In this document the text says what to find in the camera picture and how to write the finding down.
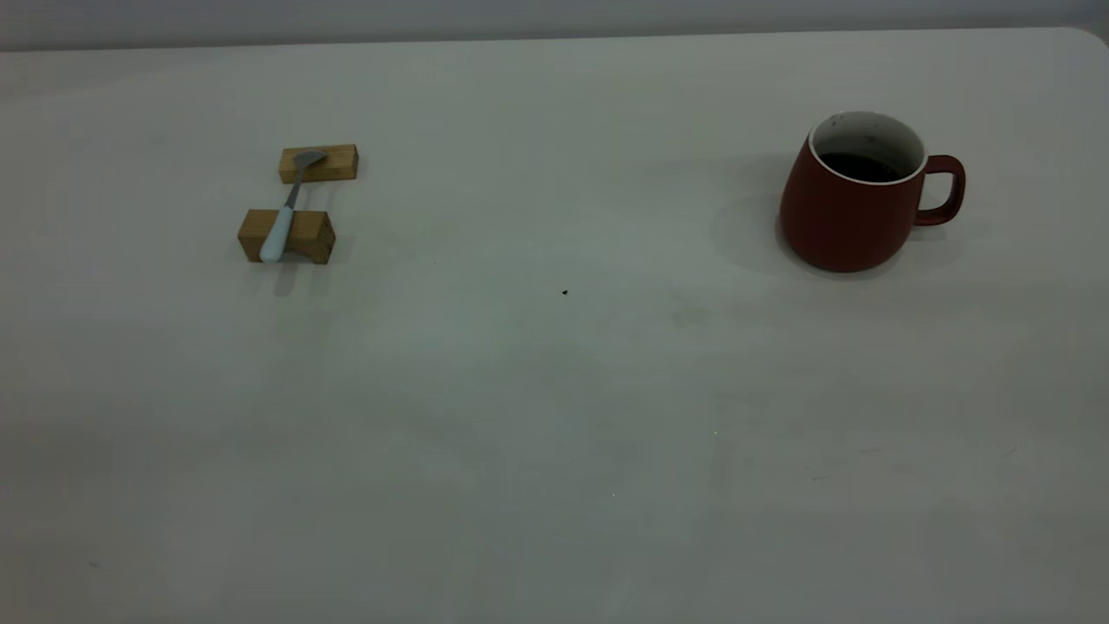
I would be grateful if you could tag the red ceramic cup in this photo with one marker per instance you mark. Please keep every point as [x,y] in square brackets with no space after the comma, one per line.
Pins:
[840,217]

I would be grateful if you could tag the arched wooden block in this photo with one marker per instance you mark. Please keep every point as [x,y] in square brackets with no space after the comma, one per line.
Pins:
[309,234]

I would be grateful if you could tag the flat rectangular wooden block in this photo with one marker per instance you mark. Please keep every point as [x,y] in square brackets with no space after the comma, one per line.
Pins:
[340,165]

